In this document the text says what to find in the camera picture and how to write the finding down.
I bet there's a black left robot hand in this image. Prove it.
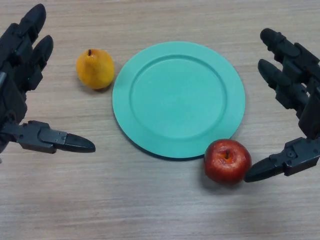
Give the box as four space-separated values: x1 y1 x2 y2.
0 3 97 165

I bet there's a red apple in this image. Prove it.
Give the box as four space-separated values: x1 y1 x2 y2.
203 139 252 185

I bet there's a yellow pear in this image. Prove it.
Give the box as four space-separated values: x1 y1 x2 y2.
76 48 116 90

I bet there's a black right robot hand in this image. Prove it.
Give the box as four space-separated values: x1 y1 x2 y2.
243 27 320 183

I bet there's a green round plate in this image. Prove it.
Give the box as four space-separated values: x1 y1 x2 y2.
111 41 246 161

